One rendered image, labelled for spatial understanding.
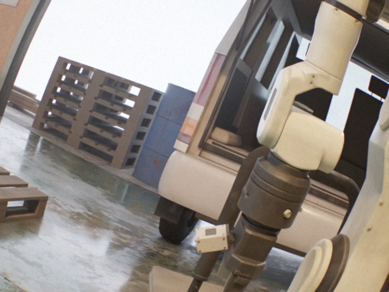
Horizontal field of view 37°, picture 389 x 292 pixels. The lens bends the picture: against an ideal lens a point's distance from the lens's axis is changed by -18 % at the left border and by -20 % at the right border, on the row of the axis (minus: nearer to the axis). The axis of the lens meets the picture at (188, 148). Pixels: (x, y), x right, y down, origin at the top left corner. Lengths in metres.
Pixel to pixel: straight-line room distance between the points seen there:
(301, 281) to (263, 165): 0.22
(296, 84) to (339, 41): 0.10
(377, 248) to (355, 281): 0.06
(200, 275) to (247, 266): 0.66
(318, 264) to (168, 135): 5.07
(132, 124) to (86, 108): 0.50
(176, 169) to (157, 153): 2.54
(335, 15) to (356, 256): 0.38
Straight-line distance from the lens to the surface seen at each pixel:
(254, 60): 4.34
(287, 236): 3.39
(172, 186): 3.50
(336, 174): 1.56
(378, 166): 0.96
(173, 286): 2.21
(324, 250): 0.99
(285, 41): 5.35
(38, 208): 3.12
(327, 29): 0.86
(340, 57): 0.86
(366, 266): 0.98
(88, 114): 6.38
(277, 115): 0.86
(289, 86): 0.85
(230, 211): 1.52
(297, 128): 0.87
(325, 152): 0.88
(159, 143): 6.03
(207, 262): 1.54
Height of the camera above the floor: 0.78
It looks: 3 degrees down
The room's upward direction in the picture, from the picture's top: 22 degrees clockwise
